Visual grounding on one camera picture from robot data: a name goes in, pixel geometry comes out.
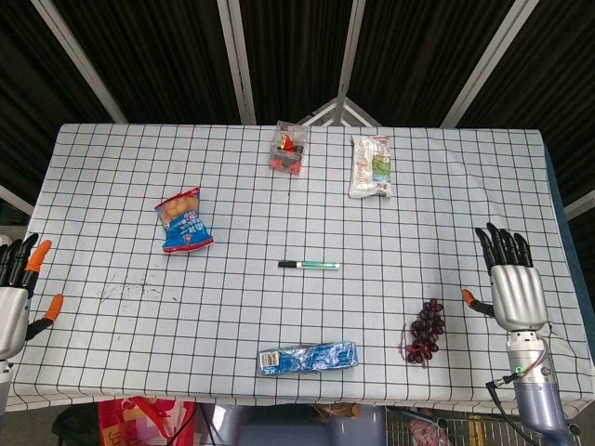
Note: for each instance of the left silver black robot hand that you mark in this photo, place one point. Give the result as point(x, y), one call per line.
point(11, 316)

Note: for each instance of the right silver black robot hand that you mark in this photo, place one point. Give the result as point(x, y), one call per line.
point(518, 297)

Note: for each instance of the white green marker body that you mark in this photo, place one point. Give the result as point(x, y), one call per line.
point(321, 265)

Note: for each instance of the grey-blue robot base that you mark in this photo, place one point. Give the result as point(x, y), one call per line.
point(279, 427)

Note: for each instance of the dark purple grape bunch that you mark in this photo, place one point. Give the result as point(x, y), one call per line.
point(425, 330)

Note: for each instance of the black bag on floor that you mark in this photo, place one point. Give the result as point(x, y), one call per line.
point(74, 427)

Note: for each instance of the red shopping bag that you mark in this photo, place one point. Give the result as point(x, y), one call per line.
point(144, 425)

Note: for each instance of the blue red snack bag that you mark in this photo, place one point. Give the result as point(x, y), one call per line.
point(183, 225)

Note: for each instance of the white snack packet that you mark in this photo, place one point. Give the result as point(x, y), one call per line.
point(369, 169)

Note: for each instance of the brown crumpled paper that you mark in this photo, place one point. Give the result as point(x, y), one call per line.
point(339, 410)

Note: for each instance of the blue wrapped rectangular pack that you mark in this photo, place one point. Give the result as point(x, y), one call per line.
point(311, 358)

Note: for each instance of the white black checkered tablecloth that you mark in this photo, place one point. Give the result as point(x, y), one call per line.
point(297, 218)

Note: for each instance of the clear box with red toy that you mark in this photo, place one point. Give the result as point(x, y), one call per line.
point(288, 153)

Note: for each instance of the white frame post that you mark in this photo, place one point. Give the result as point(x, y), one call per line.
point(79, 60)
point(237, 60)
point(488, 65)
point(351, 46)

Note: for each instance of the white triangular frame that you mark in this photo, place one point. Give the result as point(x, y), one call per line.
point(341, 111)

